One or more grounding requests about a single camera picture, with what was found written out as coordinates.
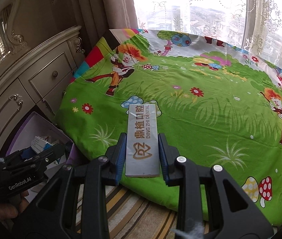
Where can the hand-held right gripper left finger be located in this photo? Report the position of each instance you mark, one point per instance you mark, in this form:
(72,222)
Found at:
(121,154)

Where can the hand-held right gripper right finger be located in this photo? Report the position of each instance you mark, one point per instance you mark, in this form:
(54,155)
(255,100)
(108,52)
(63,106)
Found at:
(163,154)

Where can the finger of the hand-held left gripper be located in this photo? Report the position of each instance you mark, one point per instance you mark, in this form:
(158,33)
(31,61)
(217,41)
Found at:
(18,157)
(51,154)

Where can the white box red print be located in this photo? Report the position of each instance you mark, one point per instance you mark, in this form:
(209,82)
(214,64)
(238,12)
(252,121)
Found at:
(39,144)

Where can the white tissue pack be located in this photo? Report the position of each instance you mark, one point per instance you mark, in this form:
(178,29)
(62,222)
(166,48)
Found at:
(143,142)

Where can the purple cardboard box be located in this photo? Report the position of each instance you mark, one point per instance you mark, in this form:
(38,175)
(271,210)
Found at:
(31,127)

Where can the person's left hand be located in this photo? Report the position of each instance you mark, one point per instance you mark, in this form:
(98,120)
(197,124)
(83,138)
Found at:
(6,210)

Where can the green cartoon printed blanket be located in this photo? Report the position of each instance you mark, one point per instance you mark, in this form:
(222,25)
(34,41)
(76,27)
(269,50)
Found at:
(205,129)

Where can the cream ornate dresser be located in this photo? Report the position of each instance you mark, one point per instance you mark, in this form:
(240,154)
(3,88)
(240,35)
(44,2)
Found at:
(43,72)

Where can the brown curtain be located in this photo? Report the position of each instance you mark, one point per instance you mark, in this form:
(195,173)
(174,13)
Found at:
(101,10)

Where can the sheer lace curtain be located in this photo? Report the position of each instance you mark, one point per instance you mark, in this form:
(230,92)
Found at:
(205,5)

